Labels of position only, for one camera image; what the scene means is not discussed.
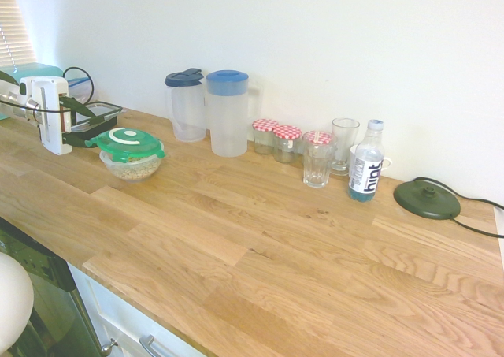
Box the tall footed drinking glass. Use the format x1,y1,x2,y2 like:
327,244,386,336
329,117,361,177

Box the faceted glass tumbler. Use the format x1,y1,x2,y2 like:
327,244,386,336
302,142,338,189

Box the teal box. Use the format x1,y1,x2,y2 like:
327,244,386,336
0,63,64,121

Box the silver drawer handle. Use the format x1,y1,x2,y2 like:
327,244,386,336
139,335,171,357

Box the window blinds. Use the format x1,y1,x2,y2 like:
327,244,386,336
0,0,35,69

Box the dark green kettle base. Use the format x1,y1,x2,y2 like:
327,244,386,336
409,177,504,239

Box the white mug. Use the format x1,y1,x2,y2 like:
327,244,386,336
349,143,394,173

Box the rectangular container with black lid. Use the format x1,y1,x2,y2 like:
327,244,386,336
72,101,124,134

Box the pitcher with light blue lid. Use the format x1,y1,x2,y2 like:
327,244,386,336
204,69,263,158

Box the white cabinet drawer front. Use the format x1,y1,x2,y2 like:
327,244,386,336
69,262,208,357

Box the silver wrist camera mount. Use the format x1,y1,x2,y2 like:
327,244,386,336
1,91,41,122

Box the hint water bottle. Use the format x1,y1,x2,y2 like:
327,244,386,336
347,119,385,204

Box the pitcher with dark blue lid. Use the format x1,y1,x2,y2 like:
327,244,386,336
164,68,206,143

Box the glass food bowl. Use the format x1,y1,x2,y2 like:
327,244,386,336
98,148,165,184

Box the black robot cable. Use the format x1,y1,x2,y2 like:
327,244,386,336
0,66,96,114

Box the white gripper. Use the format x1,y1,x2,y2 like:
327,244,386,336
19,76,99,156

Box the green plastic container lid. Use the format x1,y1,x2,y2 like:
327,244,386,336
95,126,166,164

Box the container with blue lid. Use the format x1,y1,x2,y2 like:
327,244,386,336
65,76,96,102

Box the white round stool seat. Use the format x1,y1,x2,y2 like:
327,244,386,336
0,252,35,355

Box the jar with red checkered lid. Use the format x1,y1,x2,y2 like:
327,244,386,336
272,125,303,164
252,118,280,155
302,130,338,149

